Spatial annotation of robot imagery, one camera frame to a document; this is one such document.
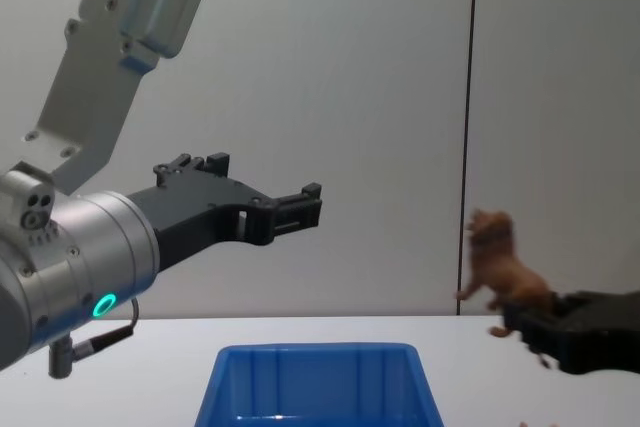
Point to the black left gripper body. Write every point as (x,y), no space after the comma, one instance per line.
(210,212)

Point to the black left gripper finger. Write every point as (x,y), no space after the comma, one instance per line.
(297,209)
(192,167)

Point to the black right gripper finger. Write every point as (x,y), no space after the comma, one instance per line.
(564,304)
(537,329)

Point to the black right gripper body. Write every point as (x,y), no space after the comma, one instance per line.
(605,332)

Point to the brown lion toy figure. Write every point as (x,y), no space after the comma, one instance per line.
(510,282)

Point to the blue plastic bin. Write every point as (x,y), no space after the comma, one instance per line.
(310,382)

